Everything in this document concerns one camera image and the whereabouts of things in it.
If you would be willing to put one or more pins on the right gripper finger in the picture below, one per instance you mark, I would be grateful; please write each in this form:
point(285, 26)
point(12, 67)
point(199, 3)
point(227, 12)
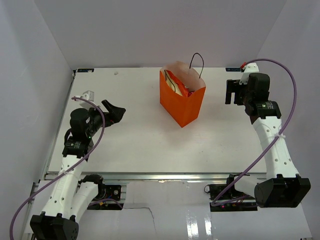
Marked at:
point(233, 86)
point(231, 97)

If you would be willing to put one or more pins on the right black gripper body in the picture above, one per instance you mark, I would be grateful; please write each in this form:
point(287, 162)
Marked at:
point(245, 96)

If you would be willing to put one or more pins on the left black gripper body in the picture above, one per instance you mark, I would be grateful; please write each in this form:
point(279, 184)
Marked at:
point(96, 119)

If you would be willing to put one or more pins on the large orange snack pouch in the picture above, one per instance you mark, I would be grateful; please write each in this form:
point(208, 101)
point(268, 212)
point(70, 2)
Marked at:
point(176, 85)

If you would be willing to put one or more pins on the orange paper bag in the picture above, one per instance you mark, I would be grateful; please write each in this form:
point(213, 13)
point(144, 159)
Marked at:
point(183, 110)

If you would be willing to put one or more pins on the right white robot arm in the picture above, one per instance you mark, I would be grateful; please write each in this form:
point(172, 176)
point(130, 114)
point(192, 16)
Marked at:
point(283, 187)

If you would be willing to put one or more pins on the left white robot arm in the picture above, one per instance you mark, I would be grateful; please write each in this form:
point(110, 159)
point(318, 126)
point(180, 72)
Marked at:
point(71, 195)

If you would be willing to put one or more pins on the right blue corner label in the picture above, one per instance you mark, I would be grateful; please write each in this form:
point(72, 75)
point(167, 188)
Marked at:
point(233, 69)

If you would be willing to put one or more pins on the blue corner label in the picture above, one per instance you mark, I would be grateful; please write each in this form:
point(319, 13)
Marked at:
point(233, 69)
point(85, 70)

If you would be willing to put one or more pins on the left blue corner label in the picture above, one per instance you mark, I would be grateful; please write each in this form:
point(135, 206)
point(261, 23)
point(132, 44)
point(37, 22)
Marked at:
point(85, 70)

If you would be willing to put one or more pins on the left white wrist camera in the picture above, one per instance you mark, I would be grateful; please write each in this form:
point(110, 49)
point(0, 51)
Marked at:
point(84, 99)

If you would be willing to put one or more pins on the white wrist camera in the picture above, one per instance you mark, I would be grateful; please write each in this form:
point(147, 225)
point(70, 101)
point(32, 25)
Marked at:
point(84, 99)
point(247, 69)

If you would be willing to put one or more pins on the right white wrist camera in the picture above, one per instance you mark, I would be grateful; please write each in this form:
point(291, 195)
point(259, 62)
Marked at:
point(247, 69)

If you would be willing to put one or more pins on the aluminium table rail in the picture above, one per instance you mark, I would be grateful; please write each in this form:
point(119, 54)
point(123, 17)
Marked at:
point(127, 177)

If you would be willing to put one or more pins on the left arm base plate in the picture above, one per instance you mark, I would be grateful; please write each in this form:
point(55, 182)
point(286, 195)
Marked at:
point(108, 192)

